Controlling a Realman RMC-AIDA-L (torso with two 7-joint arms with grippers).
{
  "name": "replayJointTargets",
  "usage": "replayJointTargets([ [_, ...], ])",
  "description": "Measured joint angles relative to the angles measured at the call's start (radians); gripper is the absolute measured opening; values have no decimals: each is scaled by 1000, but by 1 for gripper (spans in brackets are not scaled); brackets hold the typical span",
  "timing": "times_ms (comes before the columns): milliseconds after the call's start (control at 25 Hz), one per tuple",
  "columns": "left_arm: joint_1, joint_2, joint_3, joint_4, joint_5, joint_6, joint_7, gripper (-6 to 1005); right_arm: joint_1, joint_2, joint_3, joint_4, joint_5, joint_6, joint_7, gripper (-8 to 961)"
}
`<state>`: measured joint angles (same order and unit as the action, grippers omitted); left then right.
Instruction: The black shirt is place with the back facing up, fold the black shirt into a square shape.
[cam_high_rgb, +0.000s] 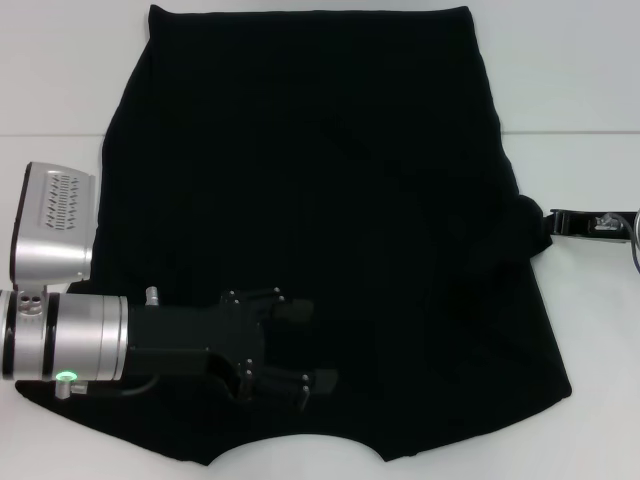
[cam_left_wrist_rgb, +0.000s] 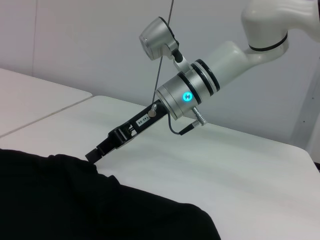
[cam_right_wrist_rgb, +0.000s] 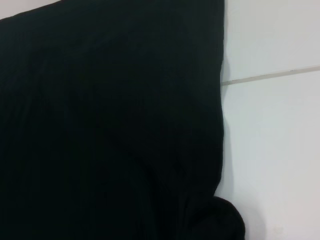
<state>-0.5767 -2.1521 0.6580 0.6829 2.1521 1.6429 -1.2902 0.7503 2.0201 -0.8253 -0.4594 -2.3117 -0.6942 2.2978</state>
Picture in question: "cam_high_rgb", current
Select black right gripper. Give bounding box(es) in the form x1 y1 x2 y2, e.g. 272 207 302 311
546 208 637 247

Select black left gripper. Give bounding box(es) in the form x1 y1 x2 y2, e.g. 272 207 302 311
126 287 340 413

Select black shirt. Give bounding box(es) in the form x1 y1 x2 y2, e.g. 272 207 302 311
14 3 572 454

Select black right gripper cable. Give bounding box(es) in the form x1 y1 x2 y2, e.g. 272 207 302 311
592 210 640 275

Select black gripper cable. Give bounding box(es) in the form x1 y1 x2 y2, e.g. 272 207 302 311
592 210 640 275
53 379 162 401

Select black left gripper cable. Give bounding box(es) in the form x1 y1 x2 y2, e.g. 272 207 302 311
53 379 162 401

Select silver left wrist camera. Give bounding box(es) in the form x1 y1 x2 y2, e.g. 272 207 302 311
8 161 98 289

